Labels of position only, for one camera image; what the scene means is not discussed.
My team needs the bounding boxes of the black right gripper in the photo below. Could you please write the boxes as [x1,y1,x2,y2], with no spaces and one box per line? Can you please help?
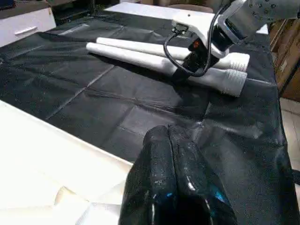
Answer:
[171,39,219,85]

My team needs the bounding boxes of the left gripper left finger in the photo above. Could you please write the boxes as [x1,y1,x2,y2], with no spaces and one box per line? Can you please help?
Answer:
[117,124,177,225]

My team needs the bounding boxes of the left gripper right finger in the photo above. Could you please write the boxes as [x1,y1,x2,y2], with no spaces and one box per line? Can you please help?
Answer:
[167,124,240,225]

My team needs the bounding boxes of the white plastic table leg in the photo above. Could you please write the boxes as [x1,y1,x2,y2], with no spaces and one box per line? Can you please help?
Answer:
[96,37,251,73]
[85,42,248,98]

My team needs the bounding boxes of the white plastic table top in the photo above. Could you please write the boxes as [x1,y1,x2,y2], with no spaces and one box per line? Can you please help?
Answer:
[0,100,135,225]

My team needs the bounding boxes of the black work mat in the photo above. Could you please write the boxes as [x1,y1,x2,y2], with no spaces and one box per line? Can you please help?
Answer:
[0,9,300,225]

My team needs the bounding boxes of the white drawer unit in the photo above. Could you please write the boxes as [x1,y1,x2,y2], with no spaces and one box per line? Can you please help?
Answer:
[0,7,58,48]

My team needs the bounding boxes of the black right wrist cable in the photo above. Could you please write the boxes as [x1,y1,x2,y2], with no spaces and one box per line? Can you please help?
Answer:
[163,4,222,78]

